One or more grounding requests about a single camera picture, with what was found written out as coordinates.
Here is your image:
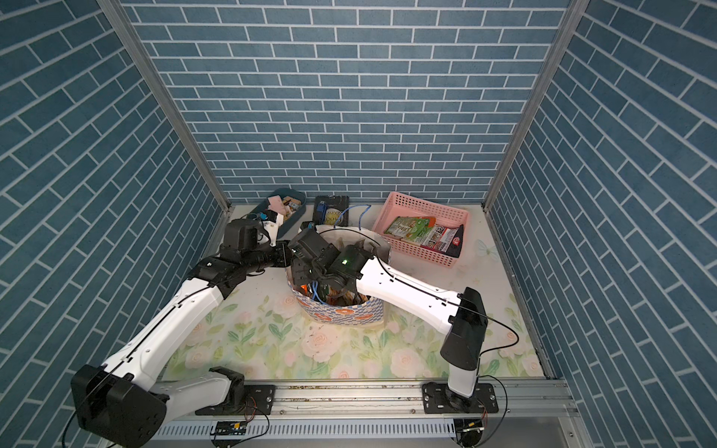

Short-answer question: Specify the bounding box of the blue checkered paper bag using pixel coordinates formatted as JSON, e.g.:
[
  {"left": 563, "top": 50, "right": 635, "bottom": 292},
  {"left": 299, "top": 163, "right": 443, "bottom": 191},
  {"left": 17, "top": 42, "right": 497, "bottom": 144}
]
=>
[{"left": 287, "top": 205, "right": 391, "bottom": 327}]

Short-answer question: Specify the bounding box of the cream black fish packet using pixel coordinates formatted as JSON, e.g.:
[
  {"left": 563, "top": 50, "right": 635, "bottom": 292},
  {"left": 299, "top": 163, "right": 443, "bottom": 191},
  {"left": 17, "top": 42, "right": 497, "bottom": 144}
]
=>
[{"left": 420, "top": 224, "right": 465, "bottom": 259}]

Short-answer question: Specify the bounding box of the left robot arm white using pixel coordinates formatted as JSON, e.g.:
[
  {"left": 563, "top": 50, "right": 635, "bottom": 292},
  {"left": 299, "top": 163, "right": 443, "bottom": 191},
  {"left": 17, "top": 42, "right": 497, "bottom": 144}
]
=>
[{"left": 71, "top": 241, "right": 291, "bottom": 447}]

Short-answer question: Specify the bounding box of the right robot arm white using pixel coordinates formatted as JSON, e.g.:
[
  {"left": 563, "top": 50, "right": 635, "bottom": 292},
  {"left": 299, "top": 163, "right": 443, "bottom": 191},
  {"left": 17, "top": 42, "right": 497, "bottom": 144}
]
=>
[{"left": 291, "top": 246, "right": 488, "bottom": 399}]

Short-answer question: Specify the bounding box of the dark teal plastic bin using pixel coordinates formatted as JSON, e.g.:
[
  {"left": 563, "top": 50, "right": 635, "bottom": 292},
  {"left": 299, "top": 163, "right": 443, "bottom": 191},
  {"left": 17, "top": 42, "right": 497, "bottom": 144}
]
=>
[{"left": 248, "top": 188, "right": 307, "bottom": 237}]

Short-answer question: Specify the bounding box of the floral table mat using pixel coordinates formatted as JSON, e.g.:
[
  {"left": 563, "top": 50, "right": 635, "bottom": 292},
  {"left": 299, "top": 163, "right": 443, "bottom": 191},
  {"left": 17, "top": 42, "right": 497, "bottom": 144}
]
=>
[{"left": 164, "top": 205, "right": 543, "bottom": 381}]

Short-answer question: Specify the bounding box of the pink perforated plastic basket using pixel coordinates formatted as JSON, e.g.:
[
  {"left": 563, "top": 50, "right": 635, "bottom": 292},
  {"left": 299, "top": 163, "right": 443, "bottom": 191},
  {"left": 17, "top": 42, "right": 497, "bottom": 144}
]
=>
[{"left": 373, "top": 192, "right": 470, "bottom": 268}]

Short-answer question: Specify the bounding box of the green circuit board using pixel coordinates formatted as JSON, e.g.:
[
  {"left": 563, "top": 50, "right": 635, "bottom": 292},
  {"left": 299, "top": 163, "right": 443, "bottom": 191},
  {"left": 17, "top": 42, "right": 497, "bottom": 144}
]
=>
[{"left": 210, "top": 421, "right": 248, "bottom": 439}]

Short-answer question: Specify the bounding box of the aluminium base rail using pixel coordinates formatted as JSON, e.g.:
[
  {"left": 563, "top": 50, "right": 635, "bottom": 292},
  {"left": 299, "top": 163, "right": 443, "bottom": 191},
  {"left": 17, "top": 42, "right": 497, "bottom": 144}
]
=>
[{"left": 141, "top": 377, "right": 592, "bottom": 447}]

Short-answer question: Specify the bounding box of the aluminium corner frame post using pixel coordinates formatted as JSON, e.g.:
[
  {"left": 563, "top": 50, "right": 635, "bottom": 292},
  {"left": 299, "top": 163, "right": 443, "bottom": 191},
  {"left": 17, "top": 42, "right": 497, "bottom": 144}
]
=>
[{"left": 97, "top": 0, "right": 231, "bottom": 214}]

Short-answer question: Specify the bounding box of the right aluminium corner post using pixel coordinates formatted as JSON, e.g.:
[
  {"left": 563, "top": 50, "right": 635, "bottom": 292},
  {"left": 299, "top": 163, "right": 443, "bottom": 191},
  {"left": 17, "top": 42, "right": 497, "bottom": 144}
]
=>
[{"left": 483, "top": 0, "right": 589, "bottom": 214}]

